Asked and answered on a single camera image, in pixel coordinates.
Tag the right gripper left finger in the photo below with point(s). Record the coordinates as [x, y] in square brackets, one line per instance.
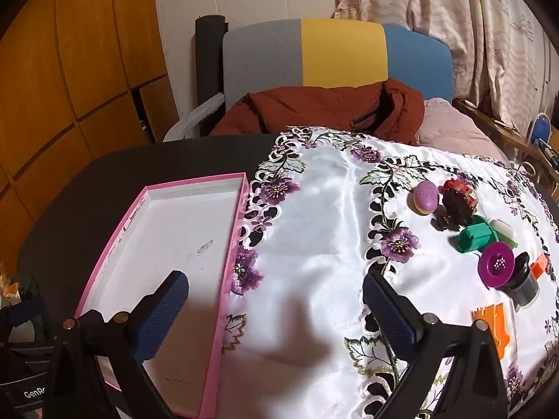
[75, 385]

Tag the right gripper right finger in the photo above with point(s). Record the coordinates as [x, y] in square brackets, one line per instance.
[475, 385]

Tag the orange plastic comb piece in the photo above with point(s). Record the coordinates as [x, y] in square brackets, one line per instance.
[494, 316]

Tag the black clear cylinder jar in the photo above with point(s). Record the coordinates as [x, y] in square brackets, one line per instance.
[522, 286]

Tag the magenta funnel cup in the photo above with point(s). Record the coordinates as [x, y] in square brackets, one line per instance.
[496, 264]

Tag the orange linked cubes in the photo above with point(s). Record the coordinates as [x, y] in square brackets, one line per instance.
[539, 267]

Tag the teal plastic spool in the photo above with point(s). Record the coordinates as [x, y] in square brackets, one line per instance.
[476, 236]

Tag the green white dispenser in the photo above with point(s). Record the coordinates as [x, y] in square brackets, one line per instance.
[504, 232]

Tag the pink shallow box tray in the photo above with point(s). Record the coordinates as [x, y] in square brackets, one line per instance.
[192, 226]

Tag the white floral embroidered tablecloth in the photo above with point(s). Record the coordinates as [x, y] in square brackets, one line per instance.
[324, 209]

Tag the wooden side table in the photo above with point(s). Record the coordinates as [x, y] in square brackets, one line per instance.
[523, 150]

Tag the pink quilted blanket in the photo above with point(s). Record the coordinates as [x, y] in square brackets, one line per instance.
[446, 128]

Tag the blue folding chair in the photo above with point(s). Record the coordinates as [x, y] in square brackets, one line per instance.
[539, 129]

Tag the rust red jacket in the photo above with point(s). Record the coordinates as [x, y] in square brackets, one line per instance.
[388, 110]

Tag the patterned beige curtain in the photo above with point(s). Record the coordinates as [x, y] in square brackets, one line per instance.
[500, 53]

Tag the grey yellow blue chair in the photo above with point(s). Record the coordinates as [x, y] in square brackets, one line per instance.
[231, 63]

